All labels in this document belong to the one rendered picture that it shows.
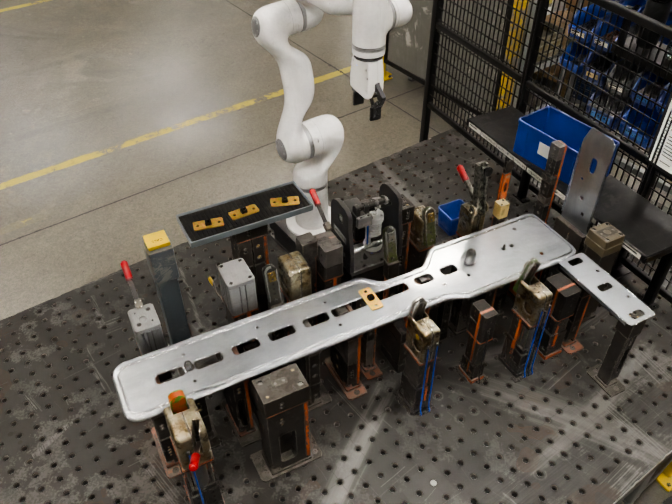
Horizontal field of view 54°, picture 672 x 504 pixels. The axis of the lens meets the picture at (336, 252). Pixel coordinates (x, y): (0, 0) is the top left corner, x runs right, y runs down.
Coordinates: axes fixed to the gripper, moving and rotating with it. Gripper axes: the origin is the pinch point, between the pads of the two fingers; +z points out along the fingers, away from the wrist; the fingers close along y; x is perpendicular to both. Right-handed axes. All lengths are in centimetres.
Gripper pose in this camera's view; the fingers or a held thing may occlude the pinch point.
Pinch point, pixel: (366, 108)
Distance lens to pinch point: 178.9
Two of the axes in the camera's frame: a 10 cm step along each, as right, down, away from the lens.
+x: 8.9, -3.0, 3.4
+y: 4.6, 5.9, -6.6
